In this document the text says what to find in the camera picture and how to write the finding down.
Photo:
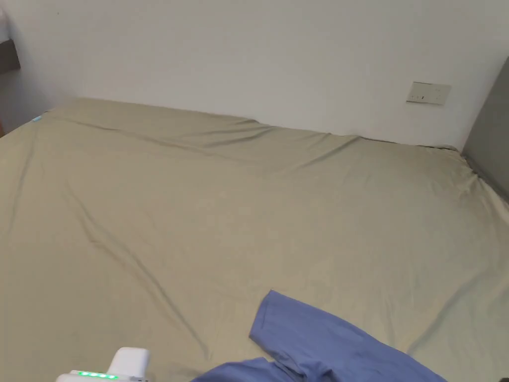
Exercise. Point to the blue shirt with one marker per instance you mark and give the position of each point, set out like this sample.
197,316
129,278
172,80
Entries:
318,342

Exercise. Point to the wall socket panel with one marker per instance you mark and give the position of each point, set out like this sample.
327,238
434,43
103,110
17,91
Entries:
428,93

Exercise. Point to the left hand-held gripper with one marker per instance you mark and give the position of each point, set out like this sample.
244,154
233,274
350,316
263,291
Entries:
127,363

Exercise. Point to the grey padded headboard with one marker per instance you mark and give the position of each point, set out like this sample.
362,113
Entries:
491,127

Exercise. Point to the bed with beige sheet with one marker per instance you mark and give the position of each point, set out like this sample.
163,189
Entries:
222,207

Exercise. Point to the dark wooden shelf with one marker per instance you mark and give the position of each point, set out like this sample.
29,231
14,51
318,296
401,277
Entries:
8,55

